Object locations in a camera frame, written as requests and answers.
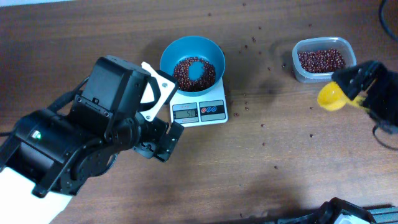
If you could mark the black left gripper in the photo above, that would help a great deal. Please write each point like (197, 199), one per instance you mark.
(165, 157)

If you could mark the yellow measuring scoop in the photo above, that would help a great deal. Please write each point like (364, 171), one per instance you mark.
(332, 98)

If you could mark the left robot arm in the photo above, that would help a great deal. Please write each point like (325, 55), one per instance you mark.
(51, 153)

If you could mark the white digital kitchen scale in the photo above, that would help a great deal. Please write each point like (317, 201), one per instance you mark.
(195, 109)

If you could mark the red beans in bowl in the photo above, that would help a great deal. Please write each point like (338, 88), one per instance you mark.
(194, 74)

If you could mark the clear plastic container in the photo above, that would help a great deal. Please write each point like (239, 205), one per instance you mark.
(316, 44)

